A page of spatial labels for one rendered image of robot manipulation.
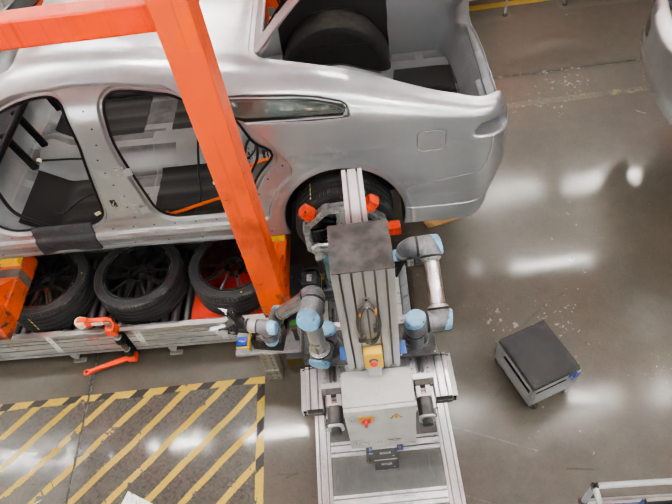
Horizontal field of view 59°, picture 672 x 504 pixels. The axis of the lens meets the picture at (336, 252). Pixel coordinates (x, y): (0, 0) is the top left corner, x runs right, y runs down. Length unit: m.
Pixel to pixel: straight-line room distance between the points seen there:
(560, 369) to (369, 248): 2.03
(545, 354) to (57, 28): 3.21
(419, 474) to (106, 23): 2.89
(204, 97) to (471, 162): 1.75
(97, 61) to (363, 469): 2.83
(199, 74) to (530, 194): 3.43
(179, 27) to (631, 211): 3.97
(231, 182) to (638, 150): 3.95
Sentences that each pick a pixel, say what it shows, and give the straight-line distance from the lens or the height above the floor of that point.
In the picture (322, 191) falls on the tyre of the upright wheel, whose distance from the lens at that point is 3.79.
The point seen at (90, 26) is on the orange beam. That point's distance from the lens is 2.68.
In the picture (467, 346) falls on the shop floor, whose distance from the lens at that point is 4.43.
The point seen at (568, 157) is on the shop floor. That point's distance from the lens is 5.76.
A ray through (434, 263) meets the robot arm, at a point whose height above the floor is 1.18.
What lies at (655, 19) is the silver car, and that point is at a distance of 5.22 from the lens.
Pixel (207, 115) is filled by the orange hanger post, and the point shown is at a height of 2.21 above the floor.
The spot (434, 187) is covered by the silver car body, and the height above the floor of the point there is 1.07.
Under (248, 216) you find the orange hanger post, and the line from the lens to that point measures 3.23.
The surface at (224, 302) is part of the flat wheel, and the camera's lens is 4.26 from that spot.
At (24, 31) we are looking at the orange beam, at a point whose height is 2.69.
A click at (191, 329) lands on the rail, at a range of 4.38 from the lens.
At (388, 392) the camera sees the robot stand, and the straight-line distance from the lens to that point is 2.89.
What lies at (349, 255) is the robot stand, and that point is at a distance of 2.32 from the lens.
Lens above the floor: 3.85
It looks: 51 degrees down
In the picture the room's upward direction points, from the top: 10 degrees counter-clockwise
